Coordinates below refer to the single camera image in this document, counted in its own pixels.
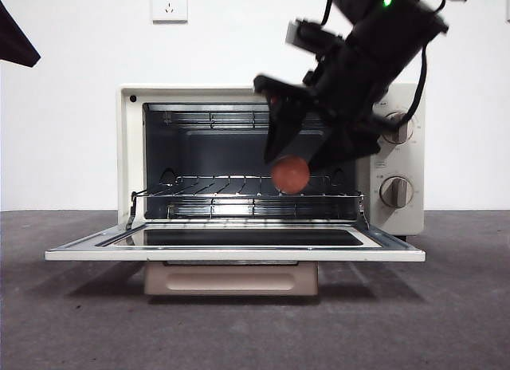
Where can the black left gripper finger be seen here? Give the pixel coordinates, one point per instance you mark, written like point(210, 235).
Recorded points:
point(14, 39)

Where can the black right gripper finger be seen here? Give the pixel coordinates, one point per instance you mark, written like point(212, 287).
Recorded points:
point(342, 142)
point(285, 131)

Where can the brown egg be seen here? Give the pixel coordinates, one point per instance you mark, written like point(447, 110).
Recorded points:
point(290, 176)

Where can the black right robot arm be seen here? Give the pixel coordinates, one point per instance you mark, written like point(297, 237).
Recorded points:
point(398, 31)

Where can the beige oven control knob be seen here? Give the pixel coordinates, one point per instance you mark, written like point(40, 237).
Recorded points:
point(400, 132)
point(396, 191)

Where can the oven heating tube with guard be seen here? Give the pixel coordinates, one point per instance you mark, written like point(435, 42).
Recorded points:
point(239, 208)
point(223, 120)

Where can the cream Toshiba toaster oven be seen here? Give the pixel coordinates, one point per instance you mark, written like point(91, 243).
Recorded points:
point(131, 154)

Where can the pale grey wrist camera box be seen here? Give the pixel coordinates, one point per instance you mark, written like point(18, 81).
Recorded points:
point(296, 33)

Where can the white wall socket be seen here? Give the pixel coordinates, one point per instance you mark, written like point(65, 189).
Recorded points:
point(169, 11)

